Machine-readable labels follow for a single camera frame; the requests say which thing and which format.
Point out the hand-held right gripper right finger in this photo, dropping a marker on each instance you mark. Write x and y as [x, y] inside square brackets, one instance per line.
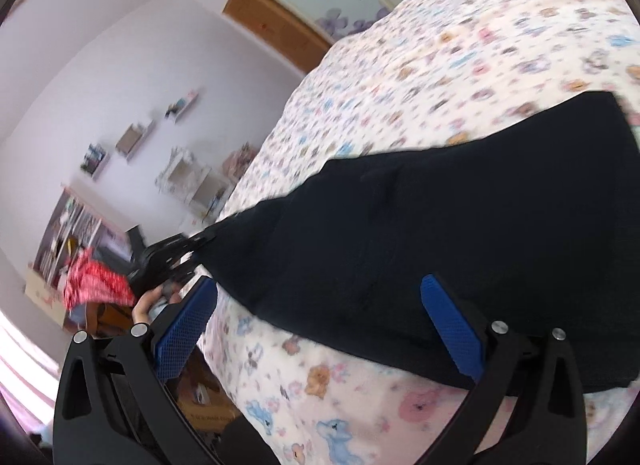
[452, 325]

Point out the white storage rack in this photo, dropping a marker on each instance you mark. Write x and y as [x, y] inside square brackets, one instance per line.
[192, 182]

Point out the printed bear blanket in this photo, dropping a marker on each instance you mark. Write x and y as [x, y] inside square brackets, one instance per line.
[450, 45]

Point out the colourful bookshelf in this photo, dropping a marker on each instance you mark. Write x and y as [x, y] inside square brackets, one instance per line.
[65, 230]

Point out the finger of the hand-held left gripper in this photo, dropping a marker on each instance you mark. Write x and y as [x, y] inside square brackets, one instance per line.
[185, 269]
[180, 247]

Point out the wooden door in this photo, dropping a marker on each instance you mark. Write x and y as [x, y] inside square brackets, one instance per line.
[270, 25]

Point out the pink bags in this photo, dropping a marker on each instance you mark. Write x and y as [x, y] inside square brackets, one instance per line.
[240, 160]

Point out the cardboard box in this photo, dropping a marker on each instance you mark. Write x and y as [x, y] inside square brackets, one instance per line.
[45, 297]
[205, 395]

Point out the beige pouch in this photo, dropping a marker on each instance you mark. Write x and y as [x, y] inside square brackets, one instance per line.
[129, 139]

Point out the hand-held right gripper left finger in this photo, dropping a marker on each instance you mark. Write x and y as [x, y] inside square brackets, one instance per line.
[185, 325]

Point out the white wall shelf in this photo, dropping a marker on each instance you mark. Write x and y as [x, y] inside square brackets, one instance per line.
[142, 145]
[184, 107]
[102, 165]

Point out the person's left hand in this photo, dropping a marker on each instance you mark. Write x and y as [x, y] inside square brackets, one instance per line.
[145, 307]

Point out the person's left forearm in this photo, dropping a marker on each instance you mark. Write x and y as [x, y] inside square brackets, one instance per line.
[95, 280]

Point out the black pants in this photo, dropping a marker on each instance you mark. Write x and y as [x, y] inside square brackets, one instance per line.
[400, 220]

